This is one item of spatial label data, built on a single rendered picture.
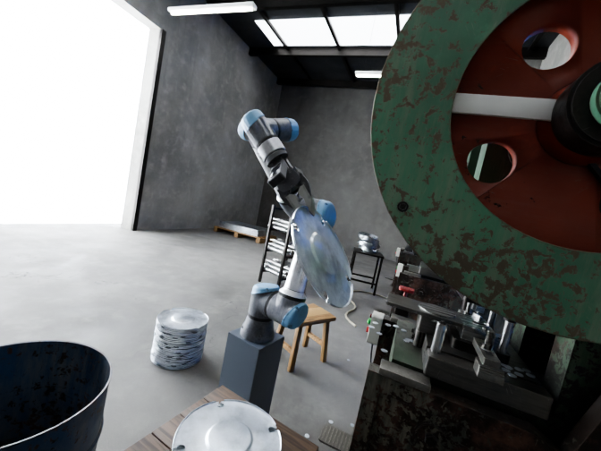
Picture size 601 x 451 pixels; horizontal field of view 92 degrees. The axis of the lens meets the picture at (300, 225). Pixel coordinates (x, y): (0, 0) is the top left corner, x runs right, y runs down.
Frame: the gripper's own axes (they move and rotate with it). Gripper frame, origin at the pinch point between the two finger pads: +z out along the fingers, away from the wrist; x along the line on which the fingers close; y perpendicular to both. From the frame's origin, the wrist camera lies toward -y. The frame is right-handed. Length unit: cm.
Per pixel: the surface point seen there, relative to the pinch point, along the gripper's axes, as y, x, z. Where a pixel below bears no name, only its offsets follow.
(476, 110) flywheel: -11.0, -43.5, 3.7
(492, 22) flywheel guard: -13, -54, -9
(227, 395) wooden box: 9, 62, 36
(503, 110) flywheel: -11.3, -47.0, 6.7
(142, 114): 306, 217, -344
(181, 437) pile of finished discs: -16, 59, 33
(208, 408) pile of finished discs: -3, 59, 33
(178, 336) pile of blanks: 54, 113, 7
